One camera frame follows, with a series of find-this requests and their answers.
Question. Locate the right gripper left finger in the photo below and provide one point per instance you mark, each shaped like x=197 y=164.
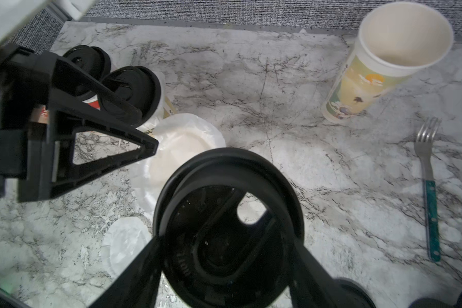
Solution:
x=138 y=285

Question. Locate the black mug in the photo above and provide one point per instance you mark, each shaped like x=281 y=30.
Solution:
x=434 y=301

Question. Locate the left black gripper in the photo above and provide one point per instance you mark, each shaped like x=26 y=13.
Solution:
x=77 y=144

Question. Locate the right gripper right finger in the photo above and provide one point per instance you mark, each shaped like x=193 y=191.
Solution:
x=310 y=284

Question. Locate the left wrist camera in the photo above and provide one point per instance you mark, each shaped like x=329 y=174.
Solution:
x=15 y=14

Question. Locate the black cup lid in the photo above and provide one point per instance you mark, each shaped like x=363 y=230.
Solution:
x=139 y=87
x=357 y=294
x=93 y=61
x=224 y=218

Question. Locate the red patterned paper cup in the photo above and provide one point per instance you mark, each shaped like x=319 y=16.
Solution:
x=93 y=102

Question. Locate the green handled fork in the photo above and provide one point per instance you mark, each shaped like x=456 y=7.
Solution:
x=423 y=149

